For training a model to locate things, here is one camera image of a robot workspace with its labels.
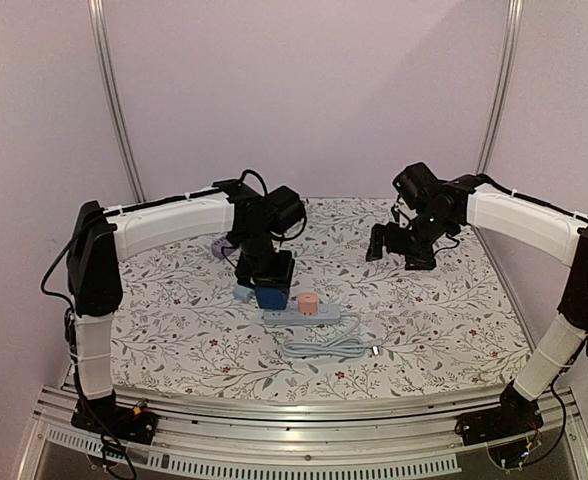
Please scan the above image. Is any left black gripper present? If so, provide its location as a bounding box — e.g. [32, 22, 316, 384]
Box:
[236, 231, 296, 293]

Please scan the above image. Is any dark blue cube socket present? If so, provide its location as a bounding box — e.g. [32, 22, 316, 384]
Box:
[254, 286, 289, 311]

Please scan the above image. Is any light blue charger plug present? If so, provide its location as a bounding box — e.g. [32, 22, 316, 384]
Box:
[233, 285, 254, 303]

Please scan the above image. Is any pink charger plug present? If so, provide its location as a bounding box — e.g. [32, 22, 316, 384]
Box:
[297, 292, 319, 315]

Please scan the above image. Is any purple power strip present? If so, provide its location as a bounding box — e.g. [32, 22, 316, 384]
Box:
[210, 238, 237, 260]

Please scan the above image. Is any grey power strip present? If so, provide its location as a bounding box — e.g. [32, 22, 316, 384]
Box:
[262, 304, 342, 326]

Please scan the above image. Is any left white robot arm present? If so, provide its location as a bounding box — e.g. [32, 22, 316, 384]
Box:
[66, 179, 306, 434]

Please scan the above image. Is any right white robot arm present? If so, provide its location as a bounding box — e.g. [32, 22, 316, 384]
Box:
[366, 163, 588, 436]

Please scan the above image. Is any floral table mat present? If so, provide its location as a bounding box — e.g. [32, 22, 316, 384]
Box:
[110, 199, 531, 403]

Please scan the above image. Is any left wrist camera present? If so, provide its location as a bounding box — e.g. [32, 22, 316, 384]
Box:
[266, 185, 307, 241]

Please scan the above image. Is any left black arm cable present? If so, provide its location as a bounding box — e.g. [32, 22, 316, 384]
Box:
[238, 169, 270, 201]

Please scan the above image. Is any grey power strip cable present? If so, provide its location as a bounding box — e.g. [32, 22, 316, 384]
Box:
[279, 314, 383, 360]

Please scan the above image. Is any aluminium front rail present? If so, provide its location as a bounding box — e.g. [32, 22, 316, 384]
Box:
[16, 384, 588, 480]

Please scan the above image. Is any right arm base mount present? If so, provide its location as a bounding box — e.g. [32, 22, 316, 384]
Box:
[454, 381, 544, 446]

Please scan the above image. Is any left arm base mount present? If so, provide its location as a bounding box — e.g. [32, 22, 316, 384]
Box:
[71, 394, 159, 445]

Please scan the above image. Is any right aluminium frame post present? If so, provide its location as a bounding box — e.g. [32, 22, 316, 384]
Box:
[476, 0, 524, 173]

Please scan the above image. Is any aluminium frame post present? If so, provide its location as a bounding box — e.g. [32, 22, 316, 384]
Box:
[476, 0, 524, 173]
[87, 0, 147, 203]

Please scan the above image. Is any left aluminium frame post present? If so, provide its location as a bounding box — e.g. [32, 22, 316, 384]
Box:
[87, 0, 147, 203]

